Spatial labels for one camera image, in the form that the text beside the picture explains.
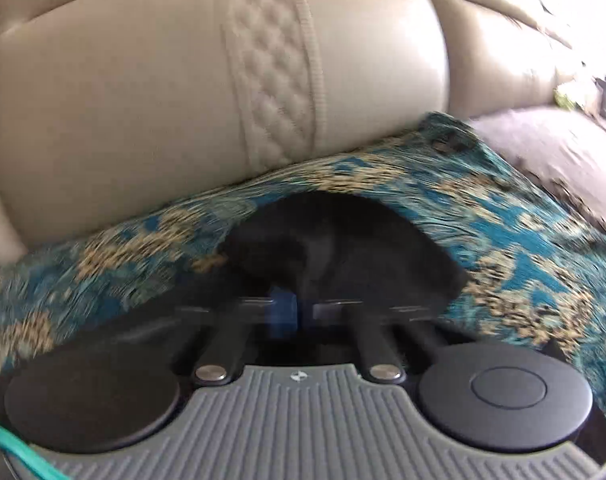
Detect black pants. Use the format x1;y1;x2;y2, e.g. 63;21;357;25
173;191;471;376

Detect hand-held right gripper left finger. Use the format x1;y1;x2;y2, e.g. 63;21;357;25
135;285;300;387

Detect green object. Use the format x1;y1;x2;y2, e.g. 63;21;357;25
553;80;584;111

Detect teal gold patterned blanket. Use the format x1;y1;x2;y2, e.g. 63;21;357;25
0;111;606;448

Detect green cable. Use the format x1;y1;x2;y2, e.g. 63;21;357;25
0;419;66;480

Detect grey leather sofa backrest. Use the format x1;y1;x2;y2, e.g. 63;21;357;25
0;0;606;266

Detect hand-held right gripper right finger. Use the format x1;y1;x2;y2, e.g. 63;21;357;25
299;295;464;387

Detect brown seat cloth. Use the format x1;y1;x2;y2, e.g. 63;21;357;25
469;106;606;253

